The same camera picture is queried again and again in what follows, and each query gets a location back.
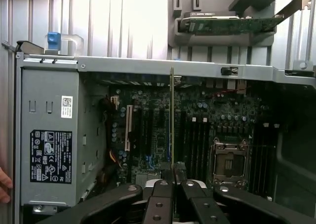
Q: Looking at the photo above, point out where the blue plastic case latch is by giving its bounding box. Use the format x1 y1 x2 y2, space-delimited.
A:
47 32 61 50

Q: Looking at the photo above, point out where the power supply wire bundle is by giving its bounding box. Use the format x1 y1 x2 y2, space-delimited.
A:
97 95 124 185

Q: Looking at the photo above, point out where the person's hand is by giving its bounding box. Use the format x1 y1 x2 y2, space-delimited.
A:
0 166 13 205

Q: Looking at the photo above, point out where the green graphics card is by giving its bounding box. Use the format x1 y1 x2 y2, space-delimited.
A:
177 0 312 36

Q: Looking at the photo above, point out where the green motherboard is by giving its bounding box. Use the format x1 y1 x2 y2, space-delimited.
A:
108 82 281 194

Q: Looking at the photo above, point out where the metal CPU socket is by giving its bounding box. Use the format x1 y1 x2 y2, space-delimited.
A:
209 140 250 186

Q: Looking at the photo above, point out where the silver chipset heatsink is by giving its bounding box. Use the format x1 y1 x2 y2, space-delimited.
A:
135 173 161 186

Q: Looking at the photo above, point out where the black power supply label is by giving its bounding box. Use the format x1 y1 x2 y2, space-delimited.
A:
30 129 73 186

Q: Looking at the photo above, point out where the grey parts rack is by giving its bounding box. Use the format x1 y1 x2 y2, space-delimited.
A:
168 0 276 47

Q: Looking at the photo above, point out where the grey power supply unit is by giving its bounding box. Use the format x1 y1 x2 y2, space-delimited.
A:
20 68 80 208

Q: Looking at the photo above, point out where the black RAM slot bank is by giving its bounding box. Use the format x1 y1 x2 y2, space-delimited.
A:
188 117 211 180
253 122 278 195

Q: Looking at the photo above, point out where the grey open PC case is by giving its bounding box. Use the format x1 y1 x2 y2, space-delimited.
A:
14 40 316 224

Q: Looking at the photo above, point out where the white expansion slot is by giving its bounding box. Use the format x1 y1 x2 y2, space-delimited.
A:
124 105 132 152

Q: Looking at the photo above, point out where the white barcode sticker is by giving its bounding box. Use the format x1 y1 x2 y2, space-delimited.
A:
60 95 74 117

